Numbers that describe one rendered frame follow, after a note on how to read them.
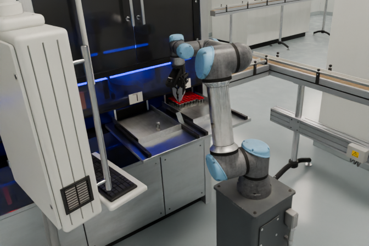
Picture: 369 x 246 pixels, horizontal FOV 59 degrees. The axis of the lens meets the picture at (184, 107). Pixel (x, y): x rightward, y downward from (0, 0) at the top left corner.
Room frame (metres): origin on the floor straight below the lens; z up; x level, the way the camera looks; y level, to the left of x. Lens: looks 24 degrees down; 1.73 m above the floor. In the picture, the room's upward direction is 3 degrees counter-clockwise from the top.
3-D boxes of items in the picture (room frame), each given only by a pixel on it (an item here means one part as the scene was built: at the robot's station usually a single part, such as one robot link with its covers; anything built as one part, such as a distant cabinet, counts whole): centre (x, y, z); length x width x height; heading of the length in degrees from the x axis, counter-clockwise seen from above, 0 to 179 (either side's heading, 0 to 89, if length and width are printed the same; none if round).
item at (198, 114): (1.85, -0.06, 0.90); 0.34 x 0.26 x 0.04; 33
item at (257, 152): (1.17, -0.28, 0.96); 0.13 x 0.12 x 0.14; 108
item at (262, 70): (2.36, -0.37, 0.92); 0.69 x 0.16 x 0.16; 123
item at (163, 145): (1.70, 0.04, 0.87); 0.70 x 0.48 x 0.02; 123
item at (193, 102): (1.88, -0.04, 0.90); 0.18 x 0.02 x 0.05; 123
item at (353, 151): (1.84, -1.13, 0.50); 0.12 x 0.05 x 0.09; 33
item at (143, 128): (1.66, 0.22, 0.90); 0.34 x 0.26 x 0.04; 33
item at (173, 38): (1.68, 0.02, 1.32); 0.09 x 0.08 x 0.11; 18
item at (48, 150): (1.17, 0.58, 1.19); 0.50 x 0.19 x 0.78; 43
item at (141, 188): (1.28, 0.44, 0.79); 0.45 x 0.28 x 0.03; 43
